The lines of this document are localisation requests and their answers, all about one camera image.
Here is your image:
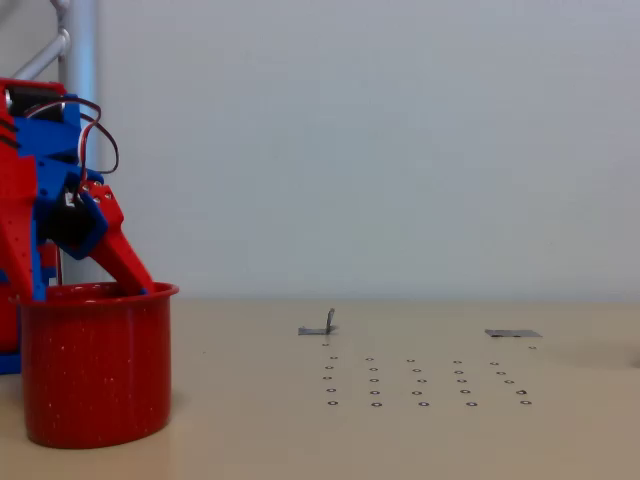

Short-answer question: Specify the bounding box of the red enamel mug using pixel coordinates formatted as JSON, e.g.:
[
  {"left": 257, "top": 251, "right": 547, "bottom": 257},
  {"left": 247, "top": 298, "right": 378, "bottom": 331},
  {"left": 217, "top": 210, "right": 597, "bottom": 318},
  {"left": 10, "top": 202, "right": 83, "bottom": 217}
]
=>
[{"left": 9, "top": 281, "right": 180, "bottom": 450}]

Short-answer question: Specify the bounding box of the curled grey tape piece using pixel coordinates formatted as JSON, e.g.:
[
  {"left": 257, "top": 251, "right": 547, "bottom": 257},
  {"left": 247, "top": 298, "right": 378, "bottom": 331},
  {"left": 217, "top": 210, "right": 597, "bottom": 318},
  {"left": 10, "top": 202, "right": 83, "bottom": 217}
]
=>
[{"left": 297, "top": 307, "right": 340, "bottom": 337}]

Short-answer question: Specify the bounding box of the flat grey tape piece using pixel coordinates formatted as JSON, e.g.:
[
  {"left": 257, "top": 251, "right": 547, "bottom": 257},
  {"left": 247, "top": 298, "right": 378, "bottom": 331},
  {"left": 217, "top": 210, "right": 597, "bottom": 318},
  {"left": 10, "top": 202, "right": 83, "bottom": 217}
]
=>
[{"left": 483, "top": 328, "right": 543, "bottom": 340}]

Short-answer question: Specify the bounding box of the red wrist servo cable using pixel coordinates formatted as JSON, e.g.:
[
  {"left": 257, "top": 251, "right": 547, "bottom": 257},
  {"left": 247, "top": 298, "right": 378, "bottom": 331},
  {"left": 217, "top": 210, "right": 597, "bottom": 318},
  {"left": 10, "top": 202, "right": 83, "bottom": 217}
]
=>
[{"left": 24, "top": 97, "right": 121, "bottom": 201}]

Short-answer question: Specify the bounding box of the silver metal truss frame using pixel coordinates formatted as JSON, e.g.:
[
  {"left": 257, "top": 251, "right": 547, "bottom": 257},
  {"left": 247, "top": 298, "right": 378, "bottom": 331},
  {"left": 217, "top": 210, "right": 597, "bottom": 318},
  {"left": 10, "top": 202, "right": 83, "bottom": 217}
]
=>
[{"left": 9, "top": 0, "right": 109, "bottom": 286}]

